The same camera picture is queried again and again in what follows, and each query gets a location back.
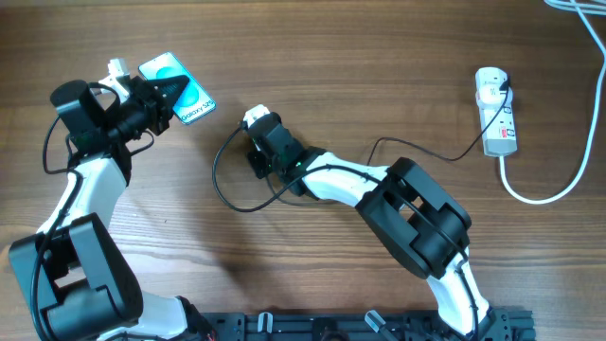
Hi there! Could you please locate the smartphone with teal screen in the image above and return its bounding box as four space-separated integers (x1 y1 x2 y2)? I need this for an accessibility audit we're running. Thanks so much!
137 51 218 126

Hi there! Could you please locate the black charging cable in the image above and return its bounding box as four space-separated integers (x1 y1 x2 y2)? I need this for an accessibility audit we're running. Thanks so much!
262 78 512 208

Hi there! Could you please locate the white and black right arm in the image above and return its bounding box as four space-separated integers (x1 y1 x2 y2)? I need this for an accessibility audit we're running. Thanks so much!
243 105 490 337

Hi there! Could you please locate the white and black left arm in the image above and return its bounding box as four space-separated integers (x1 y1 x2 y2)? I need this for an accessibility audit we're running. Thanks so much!
9 76 216 340

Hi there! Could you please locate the white charger adapter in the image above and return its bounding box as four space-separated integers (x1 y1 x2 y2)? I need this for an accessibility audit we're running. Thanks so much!
475 84 512 109

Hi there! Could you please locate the white power strip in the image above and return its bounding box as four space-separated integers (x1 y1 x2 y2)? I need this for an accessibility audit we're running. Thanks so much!
475 66 517 157

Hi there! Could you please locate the black mounting base rail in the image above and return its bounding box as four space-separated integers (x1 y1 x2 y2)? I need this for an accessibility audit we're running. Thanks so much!
204 309 537 341

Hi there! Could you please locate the white power strip cord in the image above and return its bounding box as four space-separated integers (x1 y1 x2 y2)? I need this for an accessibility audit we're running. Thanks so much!
498 0 606 206

